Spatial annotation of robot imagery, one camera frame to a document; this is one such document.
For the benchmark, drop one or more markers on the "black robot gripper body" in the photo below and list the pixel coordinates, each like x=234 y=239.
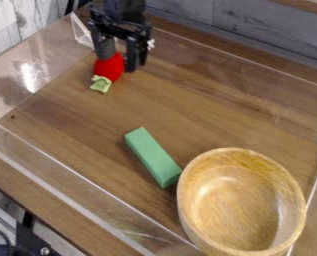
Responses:
x=119 y=18

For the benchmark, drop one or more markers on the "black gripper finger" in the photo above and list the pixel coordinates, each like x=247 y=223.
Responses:
x=136 y=53
x=103 y=45

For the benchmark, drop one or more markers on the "red plush strawberry toy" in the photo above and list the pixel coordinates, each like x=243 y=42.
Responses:
x=107 y=71

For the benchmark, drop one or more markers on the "clear acrylic tray walls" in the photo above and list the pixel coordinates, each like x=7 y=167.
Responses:
x=206 y=94

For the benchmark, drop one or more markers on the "green rectangular block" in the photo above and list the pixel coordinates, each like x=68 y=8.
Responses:
x=152 y=156

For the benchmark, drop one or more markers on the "wooden bowl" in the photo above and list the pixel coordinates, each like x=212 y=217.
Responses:
x=241 y=204

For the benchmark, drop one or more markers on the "black metal table clamp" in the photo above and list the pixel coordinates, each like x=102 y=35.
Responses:
x=29 y=244

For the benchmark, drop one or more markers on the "clear acrylic corner bracket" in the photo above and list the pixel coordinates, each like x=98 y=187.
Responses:
x=80 y=32

